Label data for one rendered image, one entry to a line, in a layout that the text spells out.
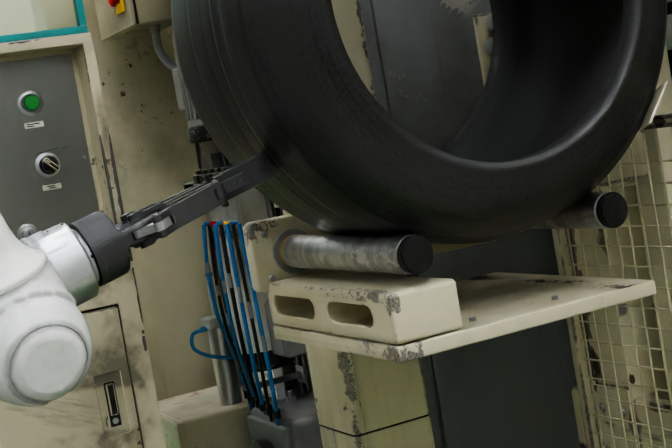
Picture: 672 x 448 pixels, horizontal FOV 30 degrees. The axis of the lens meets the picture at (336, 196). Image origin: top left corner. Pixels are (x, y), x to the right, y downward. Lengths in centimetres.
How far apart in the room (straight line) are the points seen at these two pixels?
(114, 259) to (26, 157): 69
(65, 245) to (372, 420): 65
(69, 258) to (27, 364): 23
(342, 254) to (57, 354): 51
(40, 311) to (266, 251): 63
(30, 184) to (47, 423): 37
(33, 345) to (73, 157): 94
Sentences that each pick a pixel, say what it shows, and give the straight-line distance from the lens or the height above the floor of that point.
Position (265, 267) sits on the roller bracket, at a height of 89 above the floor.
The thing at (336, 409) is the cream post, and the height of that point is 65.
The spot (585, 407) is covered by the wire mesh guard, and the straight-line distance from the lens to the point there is 203.
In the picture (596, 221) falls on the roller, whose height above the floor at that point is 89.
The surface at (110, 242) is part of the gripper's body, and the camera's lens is 134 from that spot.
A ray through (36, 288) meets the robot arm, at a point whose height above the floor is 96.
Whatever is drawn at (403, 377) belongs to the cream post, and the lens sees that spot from 184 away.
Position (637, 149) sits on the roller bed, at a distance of 198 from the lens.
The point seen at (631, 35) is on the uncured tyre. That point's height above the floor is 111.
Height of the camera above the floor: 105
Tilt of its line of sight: 3 degrees down
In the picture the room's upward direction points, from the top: 10 degrees counter-clockwise
